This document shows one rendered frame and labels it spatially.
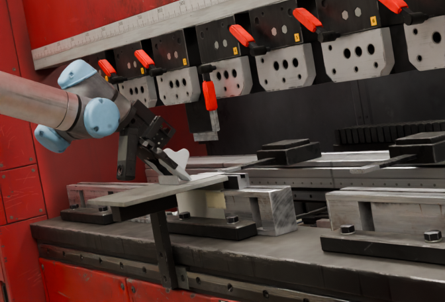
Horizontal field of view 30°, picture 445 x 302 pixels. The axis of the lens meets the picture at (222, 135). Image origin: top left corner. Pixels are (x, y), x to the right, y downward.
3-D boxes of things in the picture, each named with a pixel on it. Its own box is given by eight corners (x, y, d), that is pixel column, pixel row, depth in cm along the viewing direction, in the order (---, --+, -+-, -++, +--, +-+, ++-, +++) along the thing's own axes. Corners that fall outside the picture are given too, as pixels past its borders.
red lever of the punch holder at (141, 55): (132, 49, 196) (153, 72, 190) (148, 47, 198) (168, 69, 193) (132, 55, 197) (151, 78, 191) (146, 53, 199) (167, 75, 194)
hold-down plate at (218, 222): (166, 232, 199) (164, 220, 199) (185, 227, 202) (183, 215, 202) (238, 241, 174) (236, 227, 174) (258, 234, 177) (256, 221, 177)
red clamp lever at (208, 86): (204, 112, 176) (196, 66, 175) (220, 108, 178) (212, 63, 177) (208, 111, 174) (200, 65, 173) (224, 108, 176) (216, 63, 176)
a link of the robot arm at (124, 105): (104, 115, 174) (87, 118, 181) (119, 129, 176) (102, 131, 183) (124, 89, 177) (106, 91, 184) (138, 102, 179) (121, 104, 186)
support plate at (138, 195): (87, 204, 186) (87, 200, 185) (186, 179, 200) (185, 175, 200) (124, 206, 171) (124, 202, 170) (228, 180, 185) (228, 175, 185)
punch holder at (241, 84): (206, 100, 181) (193, 25, 180) (237, 94, 186) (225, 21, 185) (246, 95, 169) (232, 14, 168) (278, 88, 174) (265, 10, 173)
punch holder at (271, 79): (260, 93, 165) (246, 10, 164) (293, 86, 170) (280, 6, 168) (308, 86, 152) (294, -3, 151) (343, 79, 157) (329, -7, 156)
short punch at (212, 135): (191, 142, 196) (184, 102, 196) (198, 140, 198) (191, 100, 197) (214, 140, 188) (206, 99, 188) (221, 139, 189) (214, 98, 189)
